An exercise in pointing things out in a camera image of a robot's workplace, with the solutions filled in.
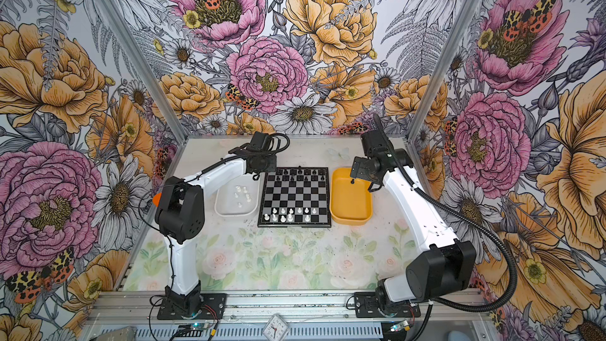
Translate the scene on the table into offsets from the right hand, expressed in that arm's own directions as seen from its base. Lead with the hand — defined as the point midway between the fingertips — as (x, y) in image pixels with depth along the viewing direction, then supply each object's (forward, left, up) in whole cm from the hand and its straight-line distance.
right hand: (370, 180), depth 80 cm
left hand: (+15, +37, -11) cm, 41 cm away
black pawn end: (+14, +2, -21) cm, 26 cm away
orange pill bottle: (+9, +85, -22) cm, 88 cm away
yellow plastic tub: (+3, +3, -20) cm, 21 cm away
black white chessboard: (+6, +26, -19) cm, 33 cm away
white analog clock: (-38, +31, -19) cm, 52 cm away
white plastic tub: (+7, +49, -20) cm, 54 cm away
